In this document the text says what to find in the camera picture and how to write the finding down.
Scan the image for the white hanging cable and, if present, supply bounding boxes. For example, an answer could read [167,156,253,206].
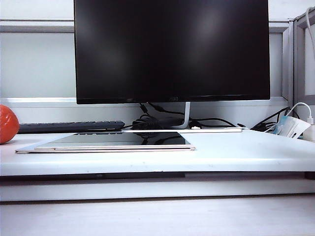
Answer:
[305,6,315,51]

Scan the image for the white power adapter plug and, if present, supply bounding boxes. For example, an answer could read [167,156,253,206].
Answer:
[302,117,315,143]

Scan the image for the flat tablet with gold edge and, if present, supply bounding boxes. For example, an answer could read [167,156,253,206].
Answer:
[15,131,197,154]

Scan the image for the black keyboard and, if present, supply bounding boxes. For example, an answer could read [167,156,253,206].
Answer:
[18,120,126,134]

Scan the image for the white blue power strip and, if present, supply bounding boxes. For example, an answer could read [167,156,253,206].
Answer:
[271,115,312,140]

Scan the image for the black monitor cable bundle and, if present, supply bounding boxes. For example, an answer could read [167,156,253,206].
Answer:
[132,102,238,130]

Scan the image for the grey partition frame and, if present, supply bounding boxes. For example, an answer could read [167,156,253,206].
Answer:
[0,15,315,109]

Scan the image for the orange fruit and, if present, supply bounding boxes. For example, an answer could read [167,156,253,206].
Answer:
[0,104,20,145]

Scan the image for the white table with metal edge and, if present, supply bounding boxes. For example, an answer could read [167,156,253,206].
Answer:
[0,128,315,179]

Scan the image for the black power cables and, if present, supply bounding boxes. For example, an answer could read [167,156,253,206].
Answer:
[250,106,291,132]

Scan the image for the black computer monitor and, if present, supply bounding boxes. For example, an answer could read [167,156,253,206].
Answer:
[73,0,271,105]

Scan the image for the white arched charger cable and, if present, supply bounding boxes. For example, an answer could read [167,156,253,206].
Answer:
[286,102,314,123]

